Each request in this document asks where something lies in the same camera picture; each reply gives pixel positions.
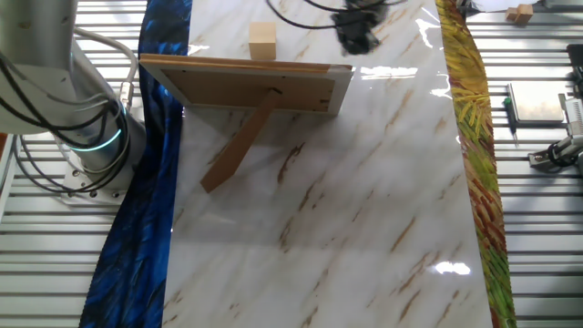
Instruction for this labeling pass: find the grey metal plate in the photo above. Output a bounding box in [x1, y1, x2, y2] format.
[506, 81, 567, 126]

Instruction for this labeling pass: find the yellow green painted cloth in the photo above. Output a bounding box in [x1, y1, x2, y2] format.
[435, 0, 518, 328]

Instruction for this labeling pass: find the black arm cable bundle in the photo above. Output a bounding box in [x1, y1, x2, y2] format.
[0, 0, 406, 195]

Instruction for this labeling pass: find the white marble pattern mat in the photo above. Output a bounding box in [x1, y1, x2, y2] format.
[161, 0, 496, 328]

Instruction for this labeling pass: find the wooden picture frame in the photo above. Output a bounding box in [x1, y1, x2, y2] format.
[138, 53, 355, 194]

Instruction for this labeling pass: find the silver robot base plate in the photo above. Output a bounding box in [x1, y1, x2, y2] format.
[61, 157, 138, 206]

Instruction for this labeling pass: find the black camera bracket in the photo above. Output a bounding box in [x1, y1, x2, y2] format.
[566, 43, 583, 97]

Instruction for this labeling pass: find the silver ribbed camera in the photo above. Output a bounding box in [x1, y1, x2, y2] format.
[558, 93, 583, 136]

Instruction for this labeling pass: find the small wooden block piece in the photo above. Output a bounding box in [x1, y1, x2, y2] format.
[504, 3, 535, 26]

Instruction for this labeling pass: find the light wooden cube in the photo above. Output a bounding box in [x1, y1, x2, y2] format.
[248, 21, 278, 62]

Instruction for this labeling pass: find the thick grey robot cable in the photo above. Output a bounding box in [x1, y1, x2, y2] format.
[72, 26, 140, 111]

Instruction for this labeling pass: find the blue painted cloth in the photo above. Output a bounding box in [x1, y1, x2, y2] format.
[77, 0, 193, 328]

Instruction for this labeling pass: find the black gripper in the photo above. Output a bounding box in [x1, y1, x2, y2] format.
[330, 2, 384, 42]

